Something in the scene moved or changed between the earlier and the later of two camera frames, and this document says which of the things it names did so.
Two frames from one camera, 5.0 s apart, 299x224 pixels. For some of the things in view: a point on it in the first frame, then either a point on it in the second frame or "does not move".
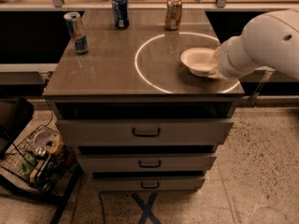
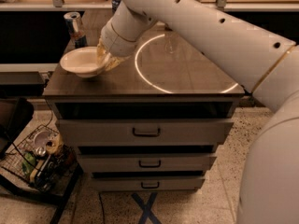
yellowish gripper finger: [218, 76] to [113, 62]
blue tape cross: [147, 209] does not move
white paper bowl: [199, 61] to [84, 61]
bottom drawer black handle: [155, 187] does not move
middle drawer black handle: [149, 166] does not move
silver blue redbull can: [77, 32] does not move
